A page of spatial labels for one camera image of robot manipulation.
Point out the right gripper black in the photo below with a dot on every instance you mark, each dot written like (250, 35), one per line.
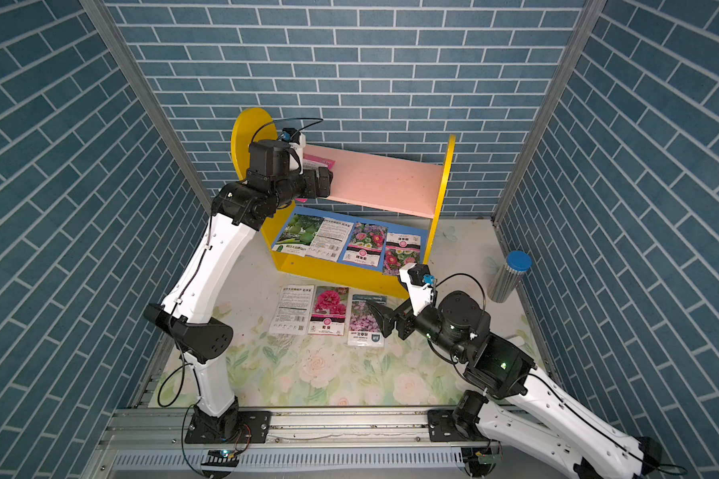
(406, 313)

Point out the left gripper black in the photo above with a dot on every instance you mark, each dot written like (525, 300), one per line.
(311, 191)

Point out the pink-bordered seed packet back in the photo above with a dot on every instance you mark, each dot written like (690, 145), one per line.
(312, 162)

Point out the purple flower seed packet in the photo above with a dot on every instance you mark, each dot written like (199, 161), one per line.
(363, 328)

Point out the hollyhock magenta flower packet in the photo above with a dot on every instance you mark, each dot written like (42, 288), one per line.
(329, 313)

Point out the small chrysanthemum seed packet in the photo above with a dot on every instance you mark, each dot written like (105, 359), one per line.
(400, 250)

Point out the chrysanthemum packet pink band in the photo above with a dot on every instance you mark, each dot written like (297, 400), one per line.
(365, 245)

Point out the white text seed packet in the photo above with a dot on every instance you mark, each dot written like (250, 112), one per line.
(293, 311)

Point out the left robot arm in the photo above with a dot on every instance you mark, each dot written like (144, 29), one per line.
(276, 177)

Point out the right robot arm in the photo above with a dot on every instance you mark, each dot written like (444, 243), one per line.
(513, 401)

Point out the green gourd seed packet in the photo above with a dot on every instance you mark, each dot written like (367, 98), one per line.
(298, 234)

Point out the white text packet lower shelf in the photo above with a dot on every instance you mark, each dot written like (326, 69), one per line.
(330, 240)

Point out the yellow wooden shelf unit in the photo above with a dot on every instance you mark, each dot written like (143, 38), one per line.
(381, 183)

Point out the floral table mat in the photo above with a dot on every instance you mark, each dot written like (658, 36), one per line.
(320, 370)

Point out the silver canister blue lid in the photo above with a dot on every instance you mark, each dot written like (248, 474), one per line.
(516, 265)

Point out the right circuit board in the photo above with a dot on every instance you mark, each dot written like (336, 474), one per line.
(484, 459)

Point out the circuit board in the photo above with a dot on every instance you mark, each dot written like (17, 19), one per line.
(484, 459)
(220, 458)

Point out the left circuit board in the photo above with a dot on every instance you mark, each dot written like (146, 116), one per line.
(220, 458)

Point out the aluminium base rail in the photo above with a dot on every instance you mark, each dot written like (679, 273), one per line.
(301, 442)

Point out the left corner aluminium post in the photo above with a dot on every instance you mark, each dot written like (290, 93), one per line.
(116, 44)

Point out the corner aluminium post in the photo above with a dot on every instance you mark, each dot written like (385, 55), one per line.
(116, 44)
(568, 60)

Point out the right corner aluminium post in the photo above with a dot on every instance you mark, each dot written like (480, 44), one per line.
(568, 60)

